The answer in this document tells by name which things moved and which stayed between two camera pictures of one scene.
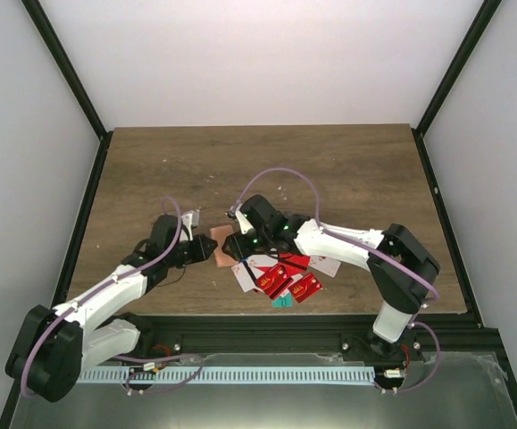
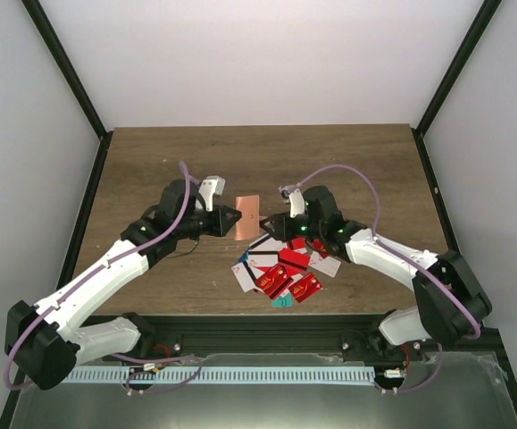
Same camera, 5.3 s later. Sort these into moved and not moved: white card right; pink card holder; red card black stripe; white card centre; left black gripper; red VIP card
Moved: pink card holder; left black gripper
Not moved: red card black stripe; white card right; white card centre; red VIP card
